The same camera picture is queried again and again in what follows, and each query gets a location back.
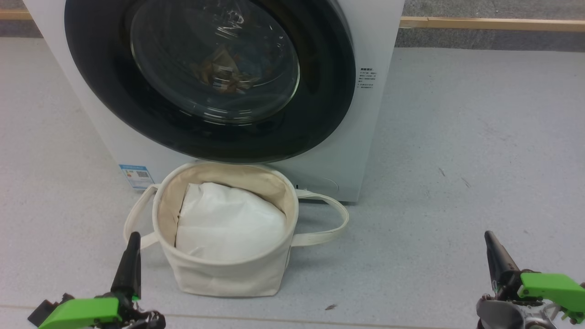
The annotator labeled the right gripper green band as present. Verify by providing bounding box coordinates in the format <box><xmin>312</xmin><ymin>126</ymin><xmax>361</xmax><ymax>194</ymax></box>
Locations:
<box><xmin>484</xmin><ymin>231</ymin><xmax>585</xmax><ymax>324</ymax></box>

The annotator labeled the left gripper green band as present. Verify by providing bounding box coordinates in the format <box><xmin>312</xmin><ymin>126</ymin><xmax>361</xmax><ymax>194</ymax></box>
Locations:
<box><xmin>39</xmin><ymin>232</ymin><xmax>166</xmax><ymax>329</ymax></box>

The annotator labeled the black round glass door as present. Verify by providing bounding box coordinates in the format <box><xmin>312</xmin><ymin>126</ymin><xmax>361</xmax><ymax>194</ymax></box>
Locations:
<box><xmin>64</xmin><ymin>0</ymin><xmax>356</xmax><ymax>164</ymax></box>

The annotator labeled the blue and cream bear garment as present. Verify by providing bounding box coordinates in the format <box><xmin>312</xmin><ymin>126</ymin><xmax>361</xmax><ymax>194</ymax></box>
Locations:
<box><xmin>190</xmin><ymin>43</ymin><xmax>261</xmax><ymax>94</ymax></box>

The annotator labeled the cream canvas laundry basket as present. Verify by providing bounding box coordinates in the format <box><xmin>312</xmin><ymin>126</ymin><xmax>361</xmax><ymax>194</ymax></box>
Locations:
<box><xmin>123</xmin><ymin>161</ymin><xmax>350</xmax><ymax>298</ymax></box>

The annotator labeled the white cloth in basket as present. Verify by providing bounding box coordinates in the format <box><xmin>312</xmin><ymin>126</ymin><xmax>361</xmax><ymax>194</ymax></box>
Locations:
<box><xmin>175</xmin><ymin>182</ymin><xmax>288</xmax><ymax>263</ymax></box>

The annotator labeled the white front-load washing machine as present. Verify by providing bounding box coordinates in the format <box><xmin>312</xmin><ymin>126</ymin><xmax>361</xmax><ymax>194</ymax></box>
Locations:
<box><xmin>23</xmin><ymin>0</ymin><xmax>405</xmax><ymax>204</ymax></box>

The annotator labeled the blue energy label sticker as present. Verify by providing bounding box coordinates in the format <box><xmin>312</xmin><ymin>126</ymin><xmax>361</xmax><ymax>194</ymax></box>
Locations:
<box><xmin>119</xmin><ymin>164</ymin><xmax>154</xmax><ymax>190</ymax></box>

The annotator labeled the small black text label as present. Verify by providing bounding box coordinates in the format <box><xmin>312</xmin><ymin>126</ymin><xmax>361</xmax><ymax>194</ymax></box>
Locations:
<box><xmin>358</xmin><ymin>67</ymin><xmax>378</xmax><ymax>90</ymax></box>

